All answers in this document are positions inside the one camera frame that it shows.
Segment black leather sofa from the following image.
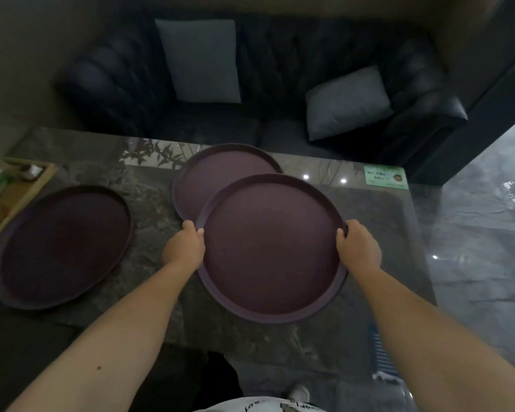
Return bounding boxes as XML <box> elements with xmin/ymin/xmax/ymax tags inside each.
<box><xmin>57</xmin><ymin>13</ymin><xmax>469</xmax><ymax>176</ymax></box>

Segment green label card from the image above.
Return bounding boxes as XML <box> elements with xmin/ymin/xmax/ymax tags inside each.
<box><xmin>364</xmin><ymin>165</ymin><xmax>409</xmax><ymax>190</ymax></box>

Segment small grey cushion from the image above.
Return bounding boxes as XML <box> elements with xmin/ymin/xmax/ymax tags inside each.
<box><xmin>305</xmin><ymin>65</ymin><xmax>394</xmax><ymax>142</ymax></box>

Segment person's white shirt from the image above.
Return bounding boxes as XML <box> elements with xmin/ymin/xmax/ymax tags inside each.
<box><xmin>193</xmin><ymin>396</ymin><xmax>329</xmax><ymax>412</ymax></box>

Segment person's right hand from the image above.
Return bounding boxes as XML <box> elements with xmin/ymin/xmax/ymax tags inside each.
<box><xmin>336</xmin><ymin>219</ymin><xmax>383</xmax><ymax>274</ymax></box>

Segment person's right forearm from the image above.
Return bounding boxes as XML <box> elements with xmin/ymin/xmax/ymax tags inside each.
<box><xmin>354</xmin><ymin>264</ymin><xmax>515</xmax><ymax>412</ymax></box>

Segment wooden tray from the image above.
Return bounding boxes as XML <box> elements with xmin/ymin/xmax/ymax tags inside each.
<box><xmin>0</xmin><ymin>157</ymin><xmax>57</xmax><ymax>246</ymax></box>

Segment person's black trousers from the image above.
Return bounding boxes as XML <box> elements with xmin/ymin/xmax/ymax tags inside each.
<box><xmin>129</xmin><ymin>342</ymin><xmax>244</xmax><ymax>412</ymax></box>

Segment large grey cushion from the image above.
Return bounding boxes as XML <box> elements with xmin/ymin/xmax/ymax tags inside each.
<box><xmin>155</xmin><ymin>19</ymin><xmax>242</xmax><ymax>104</ymax></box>

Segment person's white shoe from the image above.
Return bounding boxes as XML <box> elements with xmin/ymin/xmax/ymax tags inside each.
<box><xmin>288</xmin><ymin>383</ymin><xmax>311</xmax><ymax>403</ymax></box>

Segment round purple tray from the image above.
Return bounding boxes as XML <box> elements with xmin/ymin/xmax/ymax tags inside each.
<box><xmin>0</xmin><ymin>185</ymin><xmax>134</xmax><ymax>310</ymax></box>
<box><xmin>172</xmin><ymin>143</ymin><xmax>283</xmax><ymax>222</ymax></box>
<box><xmin>196</xmin><ymin>173</ymin><xmax>349</xmax><ymax>325</ymax></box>

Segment person's left hand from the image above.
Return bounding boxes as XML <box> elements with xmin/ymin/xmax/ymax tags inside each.
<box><xmin>162</xmin><ymin>220</ymin><xmax>206</xmax><ymax>271</ymax></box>

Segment person's left forearm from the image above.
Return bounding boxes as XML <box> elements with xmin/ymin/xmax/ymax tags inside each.
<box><xmin>6</xmin><ymin>262</ymin><xmax>197</xmax><ymax>412</ymax></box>

